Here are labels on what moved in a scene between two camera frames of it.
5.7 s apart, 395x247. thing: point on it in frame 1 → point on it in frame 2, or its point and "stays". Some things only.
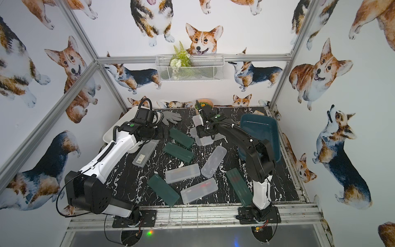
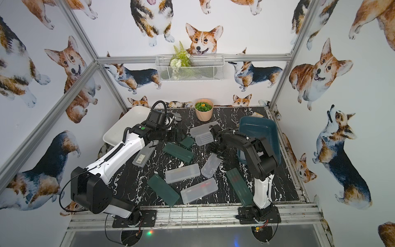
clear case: [145, 153] stays
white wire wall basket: [203, 67] stays
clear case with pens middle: [182, 173] stays
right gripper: [200, 132] → [225, 156]
